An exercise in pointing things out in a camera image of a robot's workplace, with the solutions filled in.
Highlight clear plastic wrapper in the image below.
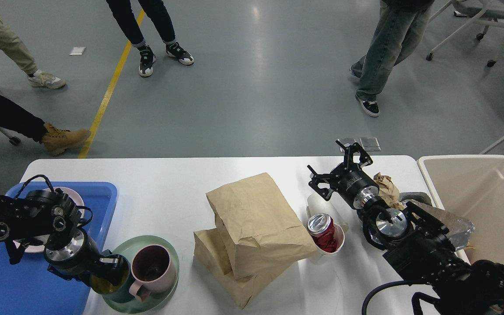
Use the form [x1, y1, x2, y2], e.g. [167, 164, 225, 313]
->
[401, 199, 475, 251]

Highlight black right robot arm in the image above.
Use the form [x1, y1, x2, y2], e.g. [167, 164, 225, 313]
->
[309, 142, 504, 315]

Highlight white paper cup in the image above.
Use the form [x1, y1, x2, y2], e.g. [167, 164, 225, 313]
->
[306, 193, 349, 265]

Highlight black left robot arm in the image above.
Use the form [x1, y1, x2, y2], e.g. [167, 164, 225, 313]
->
[0, 177, 129, 289]

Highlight green plate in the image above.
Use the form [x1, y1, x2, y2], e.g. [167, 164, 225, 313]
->
[103, 235, 179, 314]

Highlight beige plastic bin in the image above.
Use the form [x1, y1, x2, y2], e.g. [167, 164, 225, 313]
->
[417, 155, 504, 264]

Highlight seated person tan boots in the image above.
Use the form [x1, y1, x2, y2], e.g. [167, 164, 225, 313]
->
[0, 95, 91, 156]

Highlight blue plastic tray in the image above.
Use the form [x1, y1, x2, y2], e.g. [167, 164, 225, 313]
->
[0, 182, 118, 315]

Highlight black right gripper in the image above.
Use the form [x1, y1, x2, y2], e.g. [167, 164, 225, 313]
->
[308, 140, 379, 210]

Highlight pink plate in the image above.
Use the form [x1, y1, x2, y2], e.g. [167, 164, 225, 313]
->
[25, 187, 85, 253]

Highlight upper brown paper bag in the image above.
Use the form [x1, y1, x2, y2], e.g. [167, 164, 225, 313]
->
[206, 173, 317, 279]

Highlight grey crumpled wrapper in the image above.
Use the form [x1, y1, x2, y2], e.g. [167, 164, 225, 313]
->
[399, 192, 433, 206]

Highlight person in black trousers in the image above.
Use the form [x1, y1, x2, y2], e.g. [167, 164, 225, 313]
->
[105, 0, 194, 78]

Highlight metal floor socket plate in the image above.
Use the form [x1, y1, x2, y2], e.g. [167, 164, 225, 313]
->
[337, 137, 381, 152]

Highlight white paper scrap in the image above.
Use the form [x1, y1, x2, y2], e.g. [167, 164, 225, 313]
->
[69, 46, 86, 56]

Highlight pink mug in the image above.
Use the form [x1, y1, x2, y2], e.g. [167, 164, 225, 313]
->
[129, 245, 177, 302]

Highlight crushed red soda can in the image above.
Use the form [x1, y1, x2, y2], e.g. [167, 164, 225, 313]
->
[307, 213, 338, 253]

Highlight white office chair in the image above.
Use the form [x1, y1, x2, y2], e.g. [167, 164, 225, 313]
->
[426, 0, 504, 67]

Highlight crumpled brown paper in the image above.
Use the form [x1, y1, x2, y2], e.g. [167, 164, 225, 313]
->
[373, 173, 406, 210]

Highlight teal mug yellow inside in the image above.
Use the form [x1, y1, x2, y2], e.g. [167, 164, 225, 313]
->
[90, 250, 134, 303]

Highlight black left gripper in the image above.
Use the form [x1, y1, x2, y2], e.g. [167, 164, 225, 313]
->
[44, 227, 129, 291]

